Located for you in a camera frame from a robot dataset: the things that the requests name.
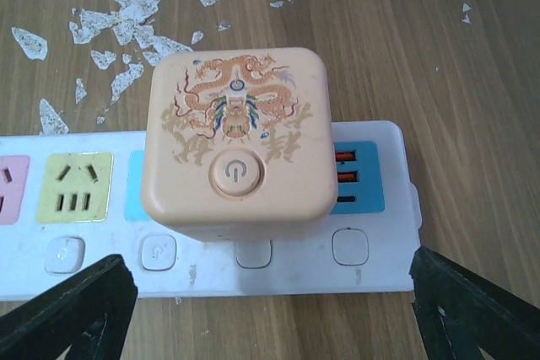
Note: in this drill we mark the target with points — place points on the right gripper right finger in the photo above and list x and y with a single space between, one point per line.
461 315

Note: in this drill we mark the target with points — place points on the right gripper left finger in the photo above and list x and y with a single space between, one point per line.
86 316

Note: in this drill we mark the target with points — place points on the white power strip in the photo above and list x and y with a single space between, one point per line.
365 246

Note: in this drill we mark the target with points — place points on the tan wooden plug adapter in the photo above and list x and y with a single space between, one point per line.
239 144

